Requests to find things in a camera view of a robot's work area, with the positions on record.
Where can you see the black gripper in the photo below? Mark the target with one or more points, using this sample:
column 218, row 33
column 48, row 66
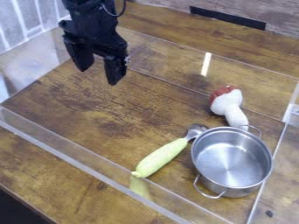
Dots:
column 91, row 33

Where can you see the red white toy mushroom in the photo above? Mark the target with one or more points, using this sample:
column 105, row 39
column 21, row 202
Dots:
column 224, row 104

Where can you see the stainless steel pot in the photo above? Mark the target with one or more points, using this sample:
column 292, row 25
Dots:
column 232, row 161

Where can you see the clear acrylic front barrier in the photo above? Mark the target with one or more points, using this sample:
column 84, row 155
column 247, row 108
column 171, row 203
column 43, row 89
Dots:
column 165, row 202

